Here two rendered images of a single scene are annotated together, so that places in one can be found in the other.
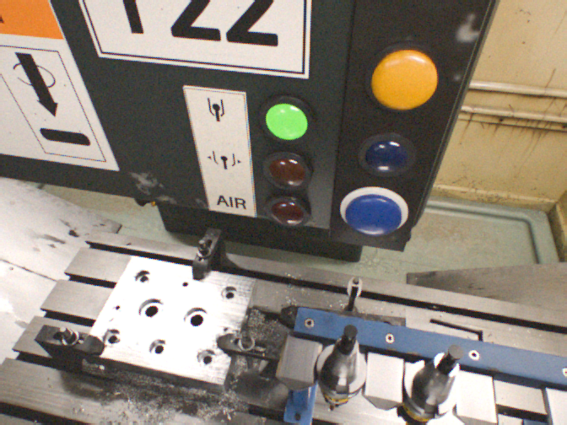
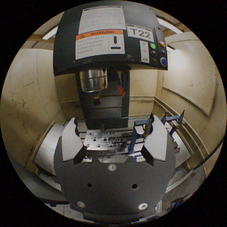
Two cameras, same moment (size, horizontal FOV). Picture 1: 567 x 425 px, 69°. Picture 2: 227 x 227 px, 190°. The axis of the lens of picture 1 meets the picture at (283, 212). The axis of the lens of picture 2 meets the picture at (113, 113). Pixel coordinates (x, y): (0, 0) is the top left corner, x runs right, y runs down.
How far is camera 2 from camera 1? 0.31 m
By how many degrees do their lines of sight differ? 20
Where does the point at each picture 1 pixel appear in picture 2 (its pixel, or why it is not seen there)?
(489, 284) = not seen: hidden behind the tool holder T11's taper
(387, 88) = (161, 44)
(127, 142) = (128, 48)
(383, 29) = (159, 39)
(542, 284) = not seen: hidden behind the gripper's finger
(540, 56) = (144, 91)
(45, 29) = (120, 33)
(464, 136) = (137, 104)
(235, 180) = (146, 55)
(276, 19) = (150, 36)
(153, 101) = (134, 42)
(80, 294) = not seen: hidden behind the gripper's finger
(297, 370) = (140, 131)
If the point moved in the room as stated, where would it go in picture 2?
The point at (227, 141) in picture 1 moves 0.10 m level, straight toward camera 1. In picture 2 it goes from (145, 48) to (171, 46)
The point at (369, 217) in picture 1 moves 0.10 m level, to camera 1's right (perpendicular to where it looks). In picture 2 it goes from (164, 60) to (175, 67)
